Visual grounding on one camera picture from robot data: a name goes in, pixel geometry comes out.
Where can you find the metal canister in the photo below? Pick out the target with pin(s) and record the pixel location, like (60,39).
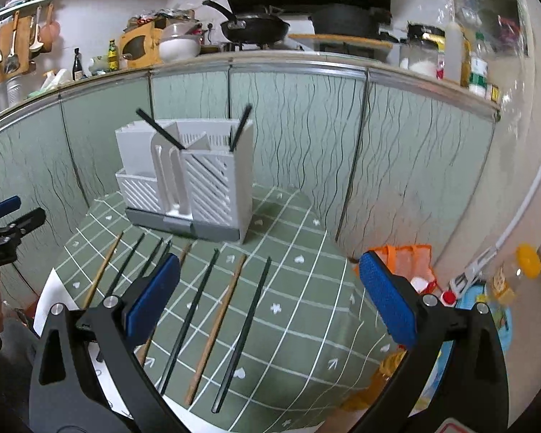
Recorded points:
(14,92)

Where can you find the black cooking pot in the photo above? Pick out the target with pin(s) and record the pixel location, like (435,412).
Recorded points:
(347,20)

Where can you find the orange mesh bag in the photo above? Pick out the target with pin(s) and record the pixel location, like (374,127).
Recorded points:
(410,257)

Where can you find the hanging wooden board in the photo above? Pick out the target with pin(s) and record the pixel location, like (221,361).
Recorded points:
(22,61)

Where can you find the yellow cap plastic jar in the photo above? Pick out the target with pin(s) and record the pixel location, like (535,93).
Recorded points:
(514,279)

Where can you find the green patterned cabinet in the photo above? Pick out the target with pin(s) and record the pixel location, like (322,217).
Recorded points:
(297,121)

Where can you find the black chopstick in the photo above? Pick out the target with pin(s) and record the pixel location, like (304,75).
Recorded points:
(151,257)
(160,128)
(163,251)
(240,128)
(128,261)
(243,333)
(191,320)

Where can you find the green glass bottle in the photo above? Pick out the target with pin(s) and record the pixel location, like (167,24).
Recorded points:
(112,58)

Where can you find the red cap bottle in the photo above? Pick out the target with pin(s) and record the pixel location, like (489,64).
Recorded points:
(448,297)

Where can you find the white lidded pot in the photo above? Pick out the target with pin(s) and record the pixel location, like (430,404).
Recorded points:
(180,47)

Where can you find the metal wall rack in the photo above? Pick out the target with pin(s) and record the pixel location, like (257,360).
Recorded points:
(18,9)

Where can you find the white squeeze bottle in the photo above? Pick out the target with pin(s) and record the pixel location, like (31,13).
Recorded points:
(454,54)

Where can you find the yellow oil bottle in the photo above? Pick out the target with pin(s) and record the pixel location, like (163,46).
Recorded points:
(378,383)

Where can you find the green label bottle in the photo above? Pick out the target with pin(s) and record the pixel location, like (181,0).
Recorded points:
(478,76)

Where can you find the hanging pink spoon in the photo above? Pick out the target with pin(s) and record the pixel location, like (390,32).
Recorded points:
(49,31)

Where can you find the green ceramic jar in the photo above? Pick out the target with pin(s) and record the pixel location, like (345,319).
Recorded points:
(99,66)

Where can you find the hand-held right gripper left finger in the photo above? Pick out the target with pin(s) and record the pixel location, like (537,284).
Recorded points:
(155,297)

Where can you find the green checked tablecloth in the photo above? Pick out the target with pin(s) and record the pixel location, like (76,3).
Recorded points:
(297,306)

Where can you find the white paper sheet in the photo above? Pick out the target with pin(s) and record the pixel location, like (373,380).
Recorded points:
(49,293)

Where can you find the pile of colourful packets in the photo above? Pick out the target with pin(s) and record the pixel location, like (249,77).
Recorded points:
(162,16)

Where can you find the hanging metal spatula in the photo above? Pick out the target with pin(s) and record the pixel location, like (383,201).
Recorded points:
(11,61)

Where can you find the small yellow jar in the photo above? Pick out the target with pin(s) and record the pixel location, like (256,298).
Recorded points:
(493,94)

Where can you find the black frying pan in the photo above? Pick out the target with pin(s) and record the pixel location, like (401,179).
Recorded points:
(252,29)

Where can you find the dark sauce bottle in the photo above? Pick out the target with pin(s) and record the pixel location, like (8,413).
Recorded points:
(77,70)

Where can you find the white utensil holder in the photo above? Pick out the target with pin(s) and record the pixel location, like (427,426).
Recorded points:
(207,189)

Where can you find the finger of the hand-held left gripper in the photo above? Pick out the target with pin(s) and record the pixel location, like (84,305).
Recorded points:
(27,222)
(6,205)

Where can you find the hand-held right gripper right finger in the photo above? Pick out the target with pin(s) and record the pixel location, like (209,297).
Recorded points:
(387,297)

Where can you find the yellow box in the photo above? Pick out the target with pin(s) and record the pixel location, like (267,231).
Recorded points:
(139,49)

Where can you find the glass jar black lid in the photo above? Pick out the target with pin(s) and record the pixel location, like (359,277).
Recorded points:
(421,61)

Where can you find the white pipe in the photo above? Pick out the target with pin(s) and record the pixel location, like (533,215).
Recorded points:
(534,180)

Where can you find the wooden cutting board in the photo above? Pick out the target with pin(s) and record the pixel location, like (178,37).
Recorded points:
(342,40)

